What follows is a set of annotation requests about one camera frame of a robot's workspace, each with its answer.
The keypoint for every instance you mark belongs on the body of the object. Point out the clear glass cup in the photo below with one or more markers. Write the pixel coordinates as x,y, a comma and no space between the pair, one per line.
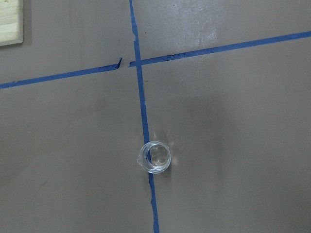
154,157

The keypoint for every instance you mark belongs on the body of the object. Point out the wooden cutting board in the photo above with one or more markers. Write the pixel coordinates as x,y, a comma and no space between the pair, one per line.
11,22

